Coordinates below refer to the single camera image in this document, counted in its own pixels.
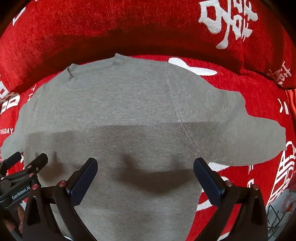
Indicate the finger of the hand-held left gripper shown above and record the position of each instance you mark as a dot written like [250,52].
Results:
[11,161]
[38,163]

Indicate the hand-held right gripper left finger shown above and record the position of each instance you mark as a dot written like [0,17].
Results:
[83,182]

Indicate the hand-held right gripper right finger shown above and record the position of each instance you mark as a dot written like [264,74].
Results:
[208,182]

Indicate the grey sweater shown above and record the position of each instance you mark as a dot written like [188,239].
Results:
[138,104]

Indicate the person's left hand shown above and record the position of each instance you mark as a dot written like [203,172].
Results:
[13,220]

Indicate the red printed sofa cover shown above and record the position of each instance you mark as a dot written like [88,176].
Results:
[254,92]

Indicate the red printed back cushion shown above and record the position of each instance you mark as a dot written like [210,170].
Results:
[92,27]

